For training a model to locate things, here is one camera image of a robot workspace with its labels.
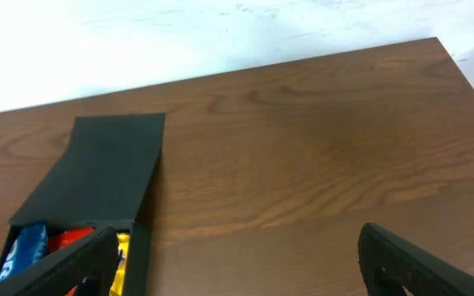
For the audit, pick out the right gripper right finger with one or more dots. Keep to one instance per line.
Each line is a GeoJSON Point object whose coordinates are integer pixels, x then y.
{"type": "Point", "coordinates": [390, 265]}

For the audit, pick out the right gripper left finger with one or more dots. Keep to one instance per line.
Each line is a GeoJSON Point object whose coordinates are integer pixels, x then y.
{"type": "Point", "coordinates": [90, 263]}

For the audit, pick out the yellow snack bag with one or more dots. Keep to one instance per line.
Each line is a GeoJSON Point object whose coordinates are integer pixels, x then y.
{"type": "Point", "coordinates": [123, 246]}

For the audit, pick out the red snack bag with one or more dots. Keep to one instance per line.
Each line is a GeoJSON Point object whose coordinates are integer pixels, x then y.
{"type": "Point", "coordinates": [65, 238]}

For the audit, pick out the blue Oreo cookie pack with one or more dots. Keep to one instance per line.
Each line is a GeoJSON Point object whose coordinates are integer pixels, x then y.
{"type": "Point", "coordinates": [29, 247]}

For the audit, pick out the black box with lid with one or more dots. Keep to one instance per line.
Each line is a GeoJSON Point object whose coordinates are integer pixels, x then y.
{"type": "Point", "coordinates": [103, 177]}

